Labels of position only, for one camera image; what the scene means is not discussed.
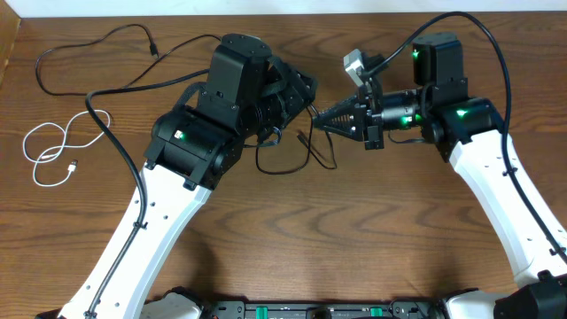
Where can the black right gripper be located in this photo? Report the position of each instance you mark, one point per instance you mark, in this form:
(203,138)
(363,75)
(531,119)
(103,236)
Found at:
(354,128)

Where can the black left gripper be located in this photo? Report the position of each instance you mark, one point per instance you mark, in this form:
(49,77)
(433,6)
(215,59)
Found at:
(298,94)

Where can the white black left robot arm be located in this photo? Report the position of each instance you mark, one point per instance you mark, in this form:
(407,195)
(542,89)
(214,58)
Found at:
(247,91)

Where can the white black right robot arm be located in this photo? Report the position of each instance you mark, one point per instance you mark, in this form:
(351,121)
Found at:
(469,134)

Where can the brown cardboard panel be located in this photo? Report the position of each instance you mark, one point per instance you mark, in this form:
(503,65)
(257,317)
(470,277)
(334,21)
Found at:
(9,28)

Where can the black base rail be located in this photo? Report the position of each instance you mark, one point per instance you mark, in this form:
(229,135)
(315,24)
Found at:
(398,308)

